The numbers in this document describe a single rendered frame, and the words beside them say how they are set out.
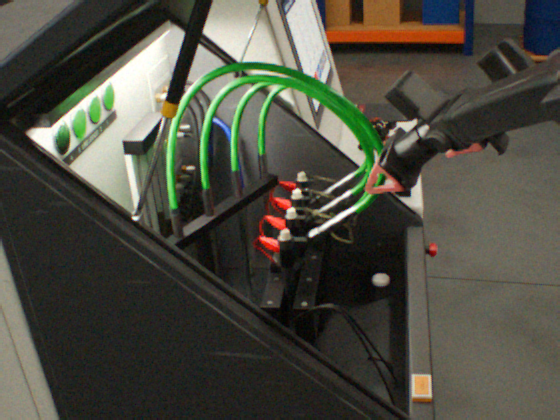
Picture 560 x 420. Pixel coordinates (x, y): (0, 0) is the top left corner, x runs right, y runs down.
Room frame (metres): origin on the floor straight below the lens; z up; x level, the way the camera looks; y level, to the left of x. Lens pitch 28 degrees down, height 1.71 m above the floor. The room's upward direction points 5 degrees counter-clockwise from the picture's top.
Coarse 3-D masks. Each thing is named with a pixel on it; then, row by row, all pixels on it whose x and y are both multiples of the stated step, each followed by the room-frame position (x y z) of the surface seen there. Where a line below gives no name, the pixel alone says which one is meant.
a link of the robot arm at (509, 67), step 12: (492, 48) 1.09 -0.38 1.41; (504, 48) 1.06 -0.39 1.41; (516, 48) 1.06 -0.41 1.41; (480, 60) 1.07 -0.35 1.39; (492, 60) 1.06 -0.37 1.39; (504, 60) 1.06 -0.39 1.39; (516, 60) 1.05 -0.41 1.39; (528, 60) 1.05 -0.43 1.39; (492, 72) 1.06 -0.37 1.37; (504, 72) 1.05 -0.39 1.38; (516, 72) 1.05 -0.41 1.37
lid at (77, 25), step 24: (96, 0) 0.71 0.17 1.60; (120, 0) 0.70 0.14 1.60; (144, 0) 0.93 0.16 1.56; (48, 24) 0.72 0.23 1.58; (72, 24) 0.71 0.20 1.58; (96, 24) 0.71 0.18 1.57; (120, 24) 1.06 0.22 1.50; (24, 48) 0.72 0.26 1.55; (48, 48) 0.72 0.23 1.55; (72, 48) 0.78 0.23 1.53; (0, 72) 0.73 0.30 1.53; (24, 72) 0.73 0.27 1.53; (48, 72) 0.84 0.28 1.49; (0, 96) 0.73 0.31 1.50; (24, 96) 0.88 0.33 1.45
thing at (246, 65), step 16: (240, 64) 1.05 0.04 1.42; (256, 64) 1.05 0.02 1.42; (272, 64) 1.04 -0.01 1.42; (208, 80) 1.06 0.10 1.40; (304, 80) 1.03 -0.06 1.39; (320, 80) 1.03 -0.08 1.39; (192, 96) 1.07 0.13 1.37; (336, 96) 1.02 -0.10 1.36; (352, 112) 1.02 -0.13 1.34; (176, 128) 1.07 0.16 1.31; (368, 128) 1.01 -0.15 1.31; (384, 176) 1.01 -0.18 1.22; (176, 208) 1.08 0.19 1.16
